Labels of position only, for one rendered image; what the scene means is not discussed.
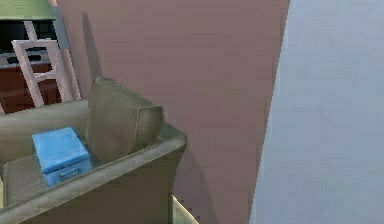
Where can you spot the olive green sofa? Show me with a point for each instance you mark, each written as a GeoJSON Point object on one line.
{"type": "Point", "coordinates": [110, 193]}

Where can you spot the olive green cushion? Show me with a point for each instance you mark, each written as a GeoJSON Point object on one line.
{"type": "Point", "coordinates": [120, 120]}

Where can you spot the pale pink wooden chair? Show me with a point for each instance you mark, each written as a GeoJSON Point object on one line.
{"type": "Point", "coordinates": [50, 63]}

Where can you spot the blue box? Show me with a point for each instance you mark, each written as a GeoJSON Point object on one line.
{"type": "Point", "coordinates": [60, 150]}

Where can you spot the dark kitchen counter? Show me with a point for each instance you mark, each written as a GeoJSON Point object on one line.
{"type": "Point", "coordinates": [16, 50]}

